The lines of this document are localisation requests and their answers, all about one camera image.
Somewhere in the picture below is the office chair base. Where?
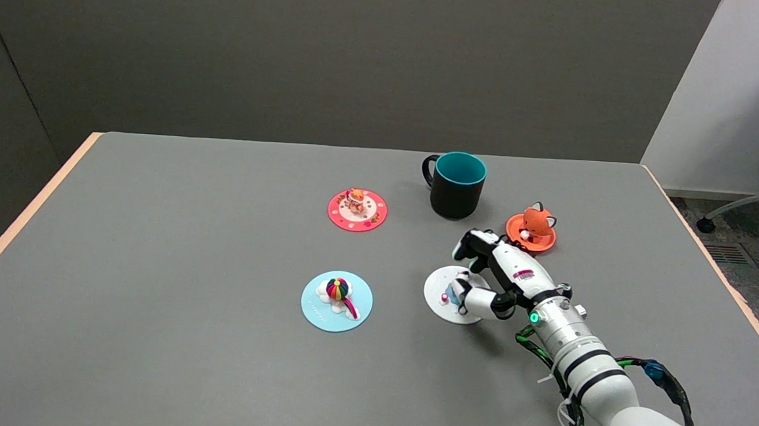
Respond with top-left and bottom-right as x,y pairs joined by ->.
695,146 -> 759,237

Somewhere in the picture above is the floor vent grille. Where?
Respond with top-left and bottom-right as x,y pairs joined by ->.
704,243 -> 757,268

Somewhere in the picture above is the green and black cable bundle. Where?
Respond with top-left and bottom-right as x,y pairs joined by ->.
510,323 -> 593,426

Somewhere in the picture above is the white cup lid with figurine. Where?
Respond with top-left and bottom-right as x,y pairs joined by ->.
422,264 -> 492,326

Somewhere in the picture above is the orange fox cup lid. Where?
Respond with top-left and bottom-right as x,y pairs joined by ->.
504,200 -> 560,255

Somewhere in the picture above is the light blue rainbow cup lid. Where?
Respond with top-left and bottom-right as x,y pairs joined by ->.
299,268 -> 375,336

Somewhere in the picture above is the pink cup lid with figurine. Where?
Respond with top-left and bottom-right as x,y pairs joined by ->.
326,186 -> 389,235

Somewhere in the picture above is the cable with blue connector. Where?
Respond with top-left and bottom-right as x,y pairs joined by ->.
610,356 -> 702,426

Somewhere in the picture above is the black mug teal inside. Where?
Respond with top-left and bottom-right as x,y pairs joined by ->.
419,149 -> 489,222

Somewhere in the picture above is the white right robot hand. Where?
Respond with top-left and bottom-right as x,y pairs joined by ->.
448,227 -> 576,325

